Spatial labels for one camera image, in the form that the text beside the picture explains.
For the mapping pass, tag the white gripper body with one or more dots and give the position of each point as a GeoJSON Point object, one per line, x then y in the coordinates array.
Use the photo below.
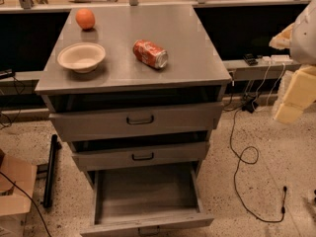
{"type": "Point", "coordinates": [304, 39]}

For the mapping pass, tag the orange fruit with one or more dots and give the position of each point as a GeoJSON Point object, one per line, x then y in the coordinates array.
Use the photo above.
{"type": "Point", "coordinates": [85, 19]}

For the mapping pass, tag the beige paper bowl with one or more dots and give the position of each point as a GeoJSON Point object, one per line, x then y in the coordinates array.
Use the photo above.
{"type": "Point", "coordinates": [82, 57]}

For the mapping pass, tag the black device on ledge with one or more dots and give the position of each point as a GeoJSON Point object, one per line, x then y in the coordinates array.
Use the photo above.
{"type": "Point", "coordinates": [250, 59]}

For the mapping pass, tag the red coke can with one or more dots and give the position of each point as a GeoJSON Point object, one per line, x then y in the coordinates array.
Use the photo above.
{"type": "Point", "coordinates": [150, 53]}

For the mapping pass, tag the grey open bottom drawer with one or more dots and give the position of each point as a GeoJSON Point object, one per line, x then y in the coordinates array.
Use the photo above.
{"type": "Point", "coordinates": [146, 201]}

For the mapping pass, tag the cardboard box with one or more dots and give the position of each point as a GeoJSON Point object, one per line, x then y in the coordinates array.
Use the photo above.
{"type": "Point", "coordinates": [17, 182]}

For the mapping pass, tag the grey drawer cabinet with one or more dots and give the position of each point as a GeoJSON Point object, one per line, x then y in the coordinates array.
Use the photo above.
{"type": "Point", "coordinates": [194, 73]}

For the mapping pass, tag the black bar on floor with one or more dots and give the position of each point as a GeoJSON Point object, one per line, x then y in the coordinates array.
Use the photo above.
{"type": "Point", "coordinates": [47, 198]}

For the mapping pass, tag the grey middle drawer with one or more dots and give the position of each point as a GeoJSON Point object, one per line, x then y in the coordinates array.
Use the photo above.
{"type": "Point", "coordinates": [140, 156]}

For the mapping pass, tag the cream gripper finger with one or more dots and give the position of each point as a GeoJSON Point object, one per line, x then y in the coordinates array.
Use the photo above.
{"type": "Point", "coordinates": [296, 92]}
{"type": "Point", "coordinates": [283, 39]}

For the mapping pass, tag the white power strip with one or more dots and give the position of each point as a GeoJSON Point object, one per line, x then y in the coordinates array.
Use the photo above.
{"type": "Point", "coordinates": [281, 58]}

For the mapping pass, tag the grey top drawer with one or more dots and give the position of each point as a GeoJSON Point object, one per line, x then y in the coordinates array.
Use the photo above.
{"type": "Point", "coordinates": [94, 125]}

